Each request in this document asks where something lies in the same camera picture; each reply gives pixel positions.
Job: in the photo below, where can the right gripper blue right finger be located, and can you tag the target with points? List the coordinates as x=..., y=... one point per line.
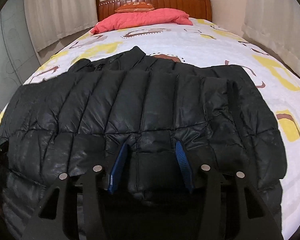
x=184, y=165

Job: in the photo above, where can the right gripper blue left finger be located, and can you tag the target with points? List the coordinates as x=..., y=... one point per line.
x=118, y=168

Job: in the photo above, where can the black puffer jacket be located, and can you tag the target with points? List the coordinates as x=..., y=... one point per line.
x=64, y=132

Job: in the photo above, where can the frosted glass wardrobe door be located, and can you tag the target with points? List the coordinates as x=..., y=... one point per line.
x=18, y=60

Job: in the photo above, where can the patterned white bed sheet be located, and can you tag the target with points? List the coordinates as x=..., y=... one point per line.
x=203, y=45

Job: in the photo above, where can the pink folded quilt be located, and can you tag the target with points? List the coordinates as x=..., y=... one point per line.
x=137, y=19

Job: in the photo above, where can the wooden headboard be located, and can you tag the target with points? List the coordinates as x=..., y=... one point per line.
x=199, y=9

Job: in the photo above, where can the orange patterned pillow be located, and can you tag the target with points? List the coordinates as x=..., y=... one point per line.
x=135, y=7

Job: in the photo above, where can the left beige curtain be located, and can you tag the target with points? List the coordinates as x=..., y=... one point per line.
x=49, y=21

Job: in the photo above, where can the beige curtain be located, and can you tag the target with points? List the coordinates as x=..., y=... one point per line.
x=275, y=24
x=49, y=21

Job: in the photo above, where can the right beige curtain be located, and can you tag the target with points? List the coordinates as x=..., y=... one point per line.
x=275, y=24

